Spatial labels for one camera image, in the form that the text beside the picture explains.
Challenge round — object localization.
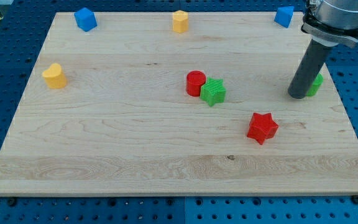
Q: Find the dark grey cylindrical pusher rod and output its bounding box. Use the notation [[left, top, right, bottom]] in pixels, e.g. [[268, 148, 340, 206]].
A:
[[287, 40, 332, 99]]

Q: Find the red star block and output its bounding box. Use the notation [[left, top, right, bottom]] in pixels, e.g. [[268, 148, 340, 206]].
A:
[[247, 113, 279, 145]]

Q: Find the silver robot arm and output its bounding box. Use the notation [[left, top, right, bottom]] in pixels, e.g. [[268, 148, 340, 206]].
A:
[[287, 0, 358, 99]]

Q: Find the green star block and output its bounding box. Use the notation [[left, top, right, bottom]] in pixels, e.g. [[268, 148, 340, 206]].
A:
[[200, 77, 226, 107]]

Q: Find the green block behind rod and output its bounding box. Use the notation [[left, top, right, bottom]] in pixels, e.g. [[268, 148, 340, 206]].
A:
[[306, 73, 324, 97]]

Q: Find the blue triangle block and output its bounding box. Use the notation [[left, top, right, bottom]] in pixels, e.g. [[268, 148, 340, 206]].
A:
[[274, 6, 294, 28]]

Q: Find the red cylinder block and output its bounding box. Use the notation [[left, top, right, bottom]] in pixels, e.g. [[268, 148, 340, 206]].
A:
[[186, 70, 206, 96]]

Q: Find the yellow pentagon block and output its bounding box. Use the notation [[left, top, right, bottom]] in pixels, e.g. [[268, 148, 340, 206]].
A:
[[172, 10, 189, 33]]

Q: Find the light wooden board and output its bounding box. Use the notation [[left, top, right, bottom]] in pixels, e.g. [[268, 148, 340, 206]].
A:
[[0, 12, 358, 197]]

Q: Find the blue cube block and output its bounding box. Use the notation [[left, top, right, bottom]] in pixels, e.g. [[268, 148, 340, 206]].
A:
[[74, 7, 98, 32]]

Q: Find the yellow heart block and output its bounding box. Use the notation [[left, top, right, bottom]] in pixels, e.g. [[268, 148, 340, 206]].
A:
[[42, 63, 68, 89]]

